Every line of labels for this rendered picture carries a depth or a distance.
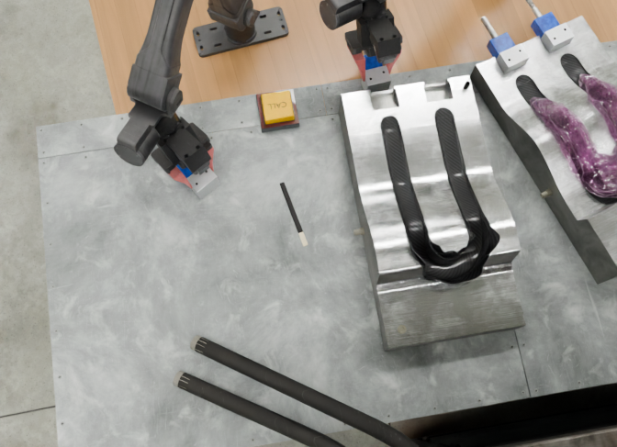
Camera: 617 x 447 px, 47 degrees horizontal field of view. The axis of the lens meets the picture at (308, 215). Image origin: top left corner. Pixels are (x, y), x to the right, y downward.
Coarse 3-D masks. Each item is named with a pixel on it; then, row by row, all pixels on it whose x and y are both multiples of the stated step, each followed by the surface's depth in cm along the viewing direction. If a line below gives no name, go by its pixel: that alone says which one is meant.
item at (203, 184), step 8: (208, 168) 138; (192, 176) 138; (200, 176) 138; (208, 176) 138; (216, 176) 138; (192, 184) 137; (200, 184) 137; (208, 184) 138; (216, 184) 141; (200, 192) 138; (208, 192) 141
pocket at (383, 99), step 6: (390, 90) 141; (396, 90) 139; (372, 96) 141; (378, 96) 142; (384, 96) 142; (390, 96) 142; (396, 96) 140; (372, 102) 141; (378, 102) 141; (384, 102) 141; (390, 102) 141; (396, 102) 141; (378, 108) 141; (384, 108) 141
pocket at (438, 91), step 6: (426, 84) 141; (432, 84) 141; (438, 84) 141; (444, 84) 141; (426, 90) 142; (432, 90) 142; (438, 90) 142; (444, 90) 142; (450, 90) 140; (426, 96) 142; (432, 96) 142; (438, 96) 142; (444, 96) 142; (450, 96) 141
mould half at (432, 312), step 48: (432, 144) 137; (480, 144) 137; (384, 192) 134; (432, 192) 133; (480, 192) 133; (384, 240) 126; (432, 240) 126; (384, 288) 131; (432, 288) 132; (480, 288) 132; (384, 336) 132; (432, 336) 129
